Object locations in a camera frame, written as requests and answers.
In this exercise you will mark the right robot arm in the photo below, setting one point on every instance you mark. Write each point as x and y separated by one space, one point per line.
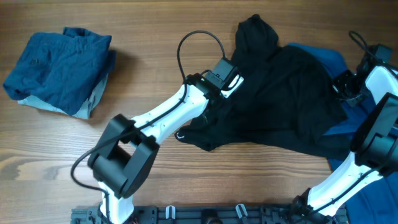
372 95

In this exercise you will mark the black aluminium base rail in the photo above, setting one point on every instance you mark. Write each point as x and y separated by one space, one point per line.
265 214

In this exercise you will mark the folded dark blue garment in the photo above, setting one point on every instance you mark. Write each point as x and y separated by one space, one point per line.
61 70

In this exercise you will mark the blue t-shirt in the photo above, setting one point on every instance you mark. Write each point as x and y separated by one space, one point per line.
376 203

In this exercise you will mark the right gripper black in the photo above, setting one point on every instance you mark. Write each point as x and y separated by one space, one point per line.
337 83

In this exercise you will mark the black t-shirt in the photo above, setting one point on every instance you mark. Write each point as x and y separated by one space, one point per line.
285 100

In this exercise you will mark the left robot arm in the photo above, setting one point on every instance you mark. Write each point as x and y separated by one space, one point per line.
128 147

